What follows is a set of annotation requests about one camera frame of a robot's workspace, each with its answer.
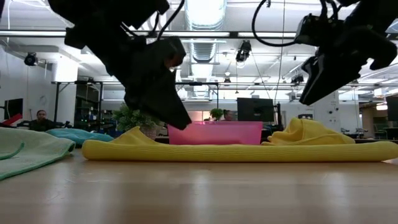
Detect black overhead beam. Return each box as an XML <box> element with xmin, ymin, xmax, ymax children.
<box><xmin>0</xmin><ymin>30</ymin><xmax>398</xmax><ymax>39</ymax></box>

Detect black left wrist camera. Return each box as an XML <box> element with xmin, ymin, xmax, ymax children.
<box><xmin>123</xmin><ymin>0</ymin><xmax>170</xmax><ymax>29</ymax></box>

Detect green artificial potted plant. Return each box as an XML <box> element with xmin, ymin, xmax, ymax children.
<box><xmin>112</xmin><ymin>104</ymin><xmax>165</xmax><ymax>139</ymax></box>

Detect white pillar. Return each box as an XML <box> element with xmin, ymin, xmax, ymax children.
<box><xmin>312</xmin><ymin>90</ymin><xmax>341</xmax><ymax>133</ymax></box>

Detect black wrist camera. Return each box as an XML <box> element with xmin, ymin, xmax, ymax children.
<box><xmin>294</xmin><ymin>12</ymin><xmax>345</xmax><ymax>47</ymax></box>
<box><xmin>123</xmin><ymin>0</ymin><xmax>170</xmax><ymax>29</ymax></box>

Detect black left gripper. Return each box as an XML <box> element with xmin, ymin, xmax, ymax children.
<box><xmin>104</xmin><ymin>36</ymin><xmax>192</xmax><ymax>131</ymax></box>

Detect pink plastic bin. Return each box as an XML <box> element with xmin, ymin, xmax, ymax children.
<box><xmin>167</xmin><ymin>121</ymin><xmax>264</xmax><ymax>146</ymax></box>

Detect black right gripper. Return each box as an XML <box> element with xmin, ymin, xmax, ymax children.
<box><xmin>298</xmin><ymin>26</ymin><xmax>398</xmax><ymax>106</ymax></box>

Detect black metal rack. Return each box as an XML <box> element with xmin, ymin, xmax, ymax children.
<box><xmin>51</xmin><ymin>80</ymin><xmax>104</xmax><ymax>125</ymax></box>

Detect blue microfiber towel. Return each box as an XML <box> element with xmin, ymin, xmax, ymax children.
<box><xmin>46</xmin><ymin>128</ymin><xmax>114</xmax><ymax>147</ymax></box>

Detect green microfiber towel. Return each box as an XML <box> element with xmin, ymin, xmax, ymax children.
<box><xmin>0</xmin><ymin>126</ymin><xmax>76</xmax><ymax>180</ymax></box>

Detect black ceiling camera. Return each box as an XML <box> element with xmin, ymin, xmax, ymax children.
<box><xmin>235</xmin><ymin>40</ymin><xmax>252</xmax><ymax>63</ymax></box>
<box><xmin>290</xmin><ymin>73</ymin><xmax>305</xmax><ymax>85</ymax></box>
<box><xmin>24</xmin><ymin>52</ymin><xmax>39</xmax><ymax>67</ymax></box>

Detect red panel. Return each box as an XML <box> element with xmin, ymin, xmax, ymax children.
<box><xmin>0</xmin><ymin>113</ymin><xmax>23</xmax><ymax>127</ymax></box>

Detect small green background plant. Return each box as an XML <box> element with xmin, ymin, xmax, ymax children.
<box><xmin>210</xmin><ymin>108</ymin><xmax>225</xmax><ymax>121</ymax></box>

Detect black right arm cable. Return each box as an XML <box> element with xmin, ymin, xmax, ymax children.
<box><xmin>251</xmin><ymin>0</ymin><xmax>301</xmax><ymax>48</ymax></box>

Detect black computer monitor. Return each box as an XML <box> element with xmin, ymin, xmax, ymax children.
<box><xmin>236</xmin><ymin>97</ymin><xmax>275</xmax><ymax>123</ymax></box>
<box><xmin>3</xmin><ymin>98</ymin><xmax>24</xmax><ymax>121</ymax></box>
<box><xmin>386</xmin><ymin>95</ymin><xmax>398</xmax><ymax>122</ymax></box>

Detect seated person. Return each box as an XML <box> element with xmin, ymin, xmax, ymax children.
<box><xmin>29</xmin><ymin>109</ymin><xmax>56</xmax><ymax>132</ymax></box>

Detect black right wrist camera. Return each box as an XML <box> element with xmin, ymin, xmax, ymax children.
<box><xmin>294</xmin><ymin>12</ymin><xmax>345</xmax><ymax>47</ymax></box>

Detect yellow microfiber towel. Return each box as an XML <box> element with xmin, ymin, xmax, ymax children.
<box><xmin>261</xmin><ymin>117</ymin><xmax>356</xmax><ymax>146</ymax></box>
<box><xmin>81</xmin><ymin>126</ymin><xmax>398</xmax><ymax>163</ymax></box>

